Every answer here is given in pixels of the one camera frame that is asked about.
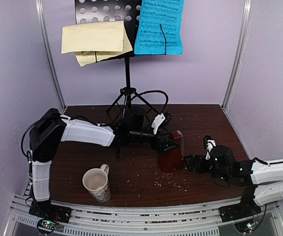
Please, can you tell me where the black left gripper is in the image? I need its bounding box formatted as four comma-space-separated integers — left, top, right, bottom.
130, 127, 180, 154

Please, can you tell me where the red wooden metronome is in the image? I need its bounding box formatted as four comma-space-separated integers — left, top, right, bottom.
157, 131, 184, 173

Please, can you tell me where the clear plastic metronome cover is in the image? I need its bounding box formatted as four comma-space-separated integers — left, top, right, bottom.
176, 130, 185, 160

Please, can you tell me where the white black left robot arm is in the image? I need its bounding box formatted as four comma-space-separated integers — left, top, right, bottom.
21, 107, 180, 218

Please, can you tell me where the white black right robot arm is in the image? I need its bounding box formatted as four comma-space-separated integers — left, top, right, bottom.
184, 145, 283, 217

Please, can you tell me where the white ceramic mug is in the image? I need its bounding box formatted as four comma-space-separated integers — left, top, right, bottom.
82, 164, 111, 203

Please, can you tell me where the blue sheet music page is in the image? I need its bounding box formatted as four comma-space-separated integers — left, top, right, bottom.
134, 0, 185, 55

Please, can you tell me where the yellow sheet music page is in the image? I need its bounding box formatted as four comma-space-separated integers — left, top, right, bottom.
61, 21, 133, 66

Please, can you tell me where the black music stand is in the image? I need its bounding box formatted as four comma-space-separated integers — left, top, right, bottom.
74, 0, 168, 149

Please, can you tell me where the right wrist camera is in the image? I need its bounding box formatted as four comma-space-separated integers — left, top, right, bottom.
203, 135, 216, 160

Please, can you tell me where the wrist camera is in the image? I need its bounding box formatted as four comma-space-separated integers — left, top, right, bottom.
151, 112, 173, 135
203, 135, 216, 160

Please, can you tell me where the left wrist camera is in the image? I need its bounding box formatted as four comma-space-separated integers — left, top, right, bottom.
151, 112, 173, 135

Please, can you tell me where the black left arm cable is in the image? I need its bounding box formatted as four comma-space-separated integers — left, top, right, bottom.
106, 89, 169, 126

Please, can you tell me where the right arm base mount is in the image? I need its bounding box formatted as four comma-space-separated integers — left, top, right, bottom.
219, 201, 266, 235

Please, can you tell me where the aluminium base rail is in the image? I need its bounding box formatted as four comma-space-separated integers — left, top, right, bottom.
1, 193, 283, 236

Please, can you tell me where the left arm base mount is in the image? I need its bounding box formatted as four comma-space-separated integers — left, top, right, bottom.
29, 200, 72, 235

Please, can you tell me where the right aluminium corner post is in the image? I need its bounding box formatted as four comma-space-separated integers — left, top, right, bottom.
222, 0, 252, 111

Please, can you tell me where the aluminium corner post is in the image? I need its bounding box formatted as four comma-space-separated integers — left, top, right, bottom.
35, 0, 67, 111
222, 0, 252, 111

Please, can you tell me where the left aluminium corner post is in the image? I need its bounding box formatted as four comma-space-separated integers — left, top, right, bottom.
35, 0, 67, 111

